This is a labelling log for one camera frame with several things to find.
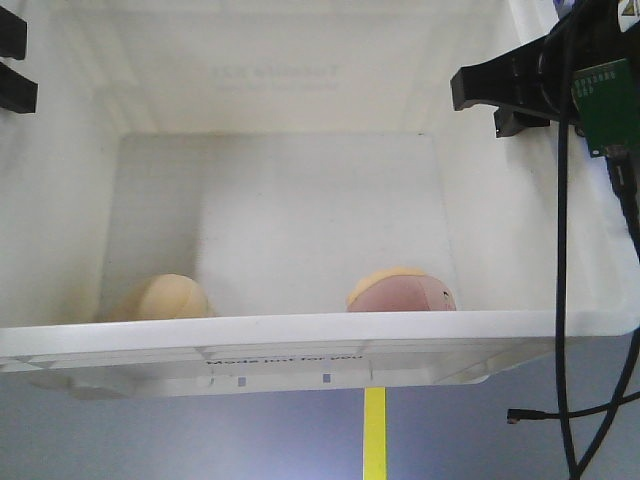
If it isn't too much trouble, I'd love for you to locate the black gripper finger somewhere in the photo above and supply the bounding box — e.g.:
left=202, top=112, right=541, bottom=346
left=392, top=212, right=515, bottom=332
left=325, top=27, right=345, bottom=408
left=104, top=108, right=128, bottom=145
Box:
left=0, top=7, right=27, bottom=60
left=0, top=63, right=38, bottom=113
left=450, top=37, right=564, bottom=110
left=493, top=107, right=550, bottom=138

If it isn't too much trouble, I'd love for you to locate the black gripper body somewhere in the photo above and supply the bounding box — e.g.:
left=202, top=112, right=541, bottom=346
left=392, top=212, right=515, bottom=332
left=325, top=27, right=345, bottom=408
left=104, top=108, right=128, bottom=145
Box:
left=542, top=1, right=639, bottom=112

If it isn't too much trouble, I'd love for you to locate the white plastic tote box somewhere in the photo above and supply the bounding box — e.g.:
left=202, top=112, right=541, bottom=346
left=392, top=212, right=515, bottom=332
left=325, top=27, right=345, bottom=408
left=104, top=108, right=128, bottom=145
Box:
left=0, top=0, right=640, bottom=401

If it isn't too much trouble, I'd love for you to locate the yellow plush ball toy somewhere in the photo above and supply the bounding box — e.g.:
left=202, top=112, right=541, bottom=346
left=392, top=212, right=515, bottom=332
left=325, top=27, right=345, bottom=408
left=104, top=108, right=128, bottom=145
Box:
left=104, top=274, right=215, bottom=322

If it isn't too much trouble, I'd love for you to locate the green circuit board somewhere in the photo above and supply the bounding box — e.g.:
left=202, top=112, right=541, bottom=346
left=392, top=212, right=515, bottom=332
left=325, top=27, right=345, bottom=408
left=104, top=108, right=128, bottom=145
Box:
left=572, top=58, right=639, bottom=157

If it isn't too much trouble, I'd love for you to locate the black cable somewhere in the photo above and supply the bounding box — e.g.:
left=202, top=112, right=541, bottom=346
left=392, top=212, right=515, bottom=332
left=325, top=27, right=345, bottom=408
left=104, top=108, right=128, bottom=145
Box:
left=553, top=14, right=581, bottom=480
left=506, top=149, right=640, bottom=480

